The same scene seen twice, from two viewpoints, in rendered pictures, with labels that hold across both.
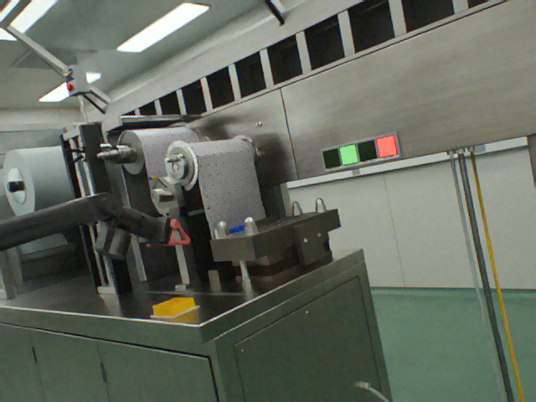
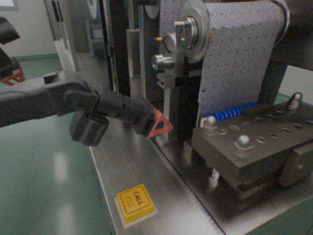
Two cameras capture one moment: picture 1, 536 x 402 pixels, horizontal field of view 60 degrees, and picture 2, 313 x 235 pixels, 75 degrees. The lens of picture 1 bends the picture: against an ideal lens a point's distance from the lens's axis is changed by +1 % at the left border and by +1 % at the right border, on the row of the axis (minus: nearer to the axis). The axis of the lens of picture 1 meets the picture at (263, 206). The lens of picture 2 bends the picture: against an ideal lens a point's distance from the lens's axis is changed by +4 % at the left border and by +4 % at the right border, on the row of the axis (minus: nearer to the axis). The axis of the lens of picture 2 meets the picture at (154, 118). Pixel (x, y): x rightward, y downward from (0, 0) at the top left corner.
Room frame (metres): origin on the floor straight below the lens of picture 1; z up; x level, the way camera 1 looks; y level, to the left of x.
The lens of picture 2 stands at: (0.80, 0.10, 1.33)
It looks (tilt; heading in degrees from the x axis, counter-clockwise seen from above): 31 degrees down; 21
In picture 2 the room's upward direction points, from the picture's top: straight up
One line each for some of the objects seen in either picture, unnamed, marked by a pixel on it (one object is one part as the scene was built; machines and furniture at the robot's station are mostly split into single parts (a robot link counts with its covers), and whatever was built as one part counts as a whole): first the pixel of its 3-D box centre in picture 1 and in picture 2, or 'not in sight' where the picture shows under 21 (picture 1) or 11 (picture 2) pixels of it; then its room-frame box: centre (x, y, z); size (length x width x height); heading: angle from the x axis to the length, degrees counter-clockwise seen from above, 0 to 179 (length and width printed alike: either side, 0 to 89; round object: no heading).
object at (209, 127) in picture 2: (223, 229); (210, 123); (1.26, 0.12, 1.05); 0.04 x 0.04 x 0.04
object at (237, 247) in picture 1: (280, 233); (268, 134); (1.35, -0.03, 1.00); 0.40 x 0.16 x 0.06; 137
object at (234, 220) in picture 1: (240, 227); (228, 108); (1.40, 0.08, 1.03); 0.23 x 0.01 x 0.09; 137
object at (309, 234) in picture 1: (310, 241); (302, 163); (1.29, -0.11, 0.96); 0.10 x 0.03 x 0.11; 137
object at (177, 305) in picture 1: (173, 306); (135, 202); (1.07, 0.25, 0.91); 0.07 x 0.07 x 0.02; 47
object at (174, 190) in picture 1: (177, 235); (167, 101); (1.34, 0.26, 1.05); 0.06 x 0.05 x 0.31; 137
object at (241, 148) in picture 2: (249, 225); (243, 144); (1.20, 0.04, 1.05); 0.04 x 0.04 x 0.04
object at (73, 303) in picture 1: (75, 284); (115, 70); (2.02, 0.87, 0.88); 2.52 x 0.66 x 0.04; 47
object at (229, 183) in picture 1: (230, 183); (238, 63); (1.40, 0.09, 1.17); 0.23 x 0.01 x 0.18; 137
